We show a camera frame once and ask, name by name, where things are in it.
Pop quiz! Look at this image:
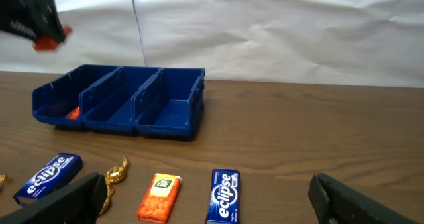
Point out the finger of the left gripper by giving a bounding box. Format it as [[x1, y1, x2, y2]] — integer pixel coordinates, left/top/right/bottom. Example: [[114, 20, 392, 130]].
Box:
[[0, 0, 67, 43], [0, 17, 38, 41]]

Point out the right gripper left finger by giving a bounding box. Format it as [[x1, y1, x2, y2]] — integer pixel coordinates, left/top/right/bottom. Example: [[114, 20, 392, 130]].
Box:
[[0, 172, 109, 224]]

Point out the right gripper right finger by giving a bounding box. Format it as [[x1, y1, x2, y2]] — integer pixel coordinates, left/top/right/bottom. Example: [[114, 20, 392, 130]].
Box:
[[307, 172, 424, 224]]

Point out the blue candy pack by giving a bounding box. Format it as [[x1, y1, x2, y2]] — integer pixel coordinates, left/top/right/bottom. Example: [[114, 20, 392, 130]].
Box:
[[204, 168, 242, 224], [12, 152, 84, 207]]

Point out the orange candy box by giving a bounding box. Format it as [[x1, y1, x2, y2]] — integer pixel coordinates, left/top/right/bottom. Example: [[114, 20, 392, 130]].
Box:
[[136, 172, 183, 224], [65, 105, 81, 121], [32, 25, 73, 52]]

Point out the blue tray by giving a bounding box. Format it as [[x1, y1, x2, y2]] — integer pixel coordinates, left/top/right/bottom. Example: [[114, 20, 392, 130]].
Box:
[[31, 64, 206, 141]]

